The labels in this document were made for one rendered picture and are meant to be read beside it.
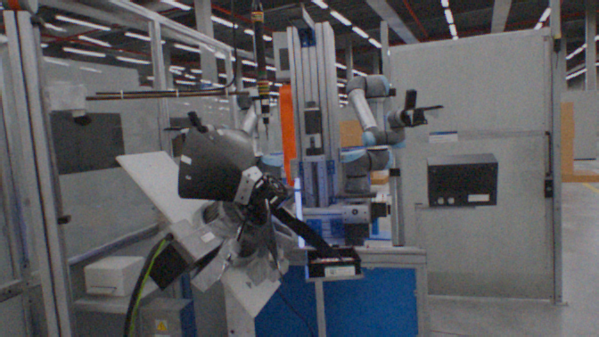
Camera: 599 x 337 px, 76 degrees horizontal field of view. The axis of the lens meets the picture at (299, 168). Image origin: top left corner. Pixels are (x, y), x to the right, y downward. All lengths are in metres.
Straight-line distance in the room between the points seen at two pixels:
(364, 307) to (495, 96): 1.93
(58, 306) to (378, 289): 1.23
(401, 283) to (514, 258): 1.68
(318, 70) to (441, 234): 1.66
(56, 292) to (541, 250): 3.04
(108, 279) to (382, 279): 1.12
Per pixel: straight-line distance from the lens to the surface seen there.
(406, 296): 1.85
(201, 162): 1.17
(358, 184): 2.14
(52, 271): 1.45
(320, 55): 2.37
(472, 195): 1.70
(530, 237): 3.37
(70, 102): 1.36
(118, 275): 1.55
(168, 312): 1.44
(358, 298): 1.87
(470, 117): 3.16
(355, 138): 9.50
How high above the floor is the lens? 1.40
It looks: 5 degrees down
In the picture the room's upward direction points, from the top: 4 degrees counter-clockwise
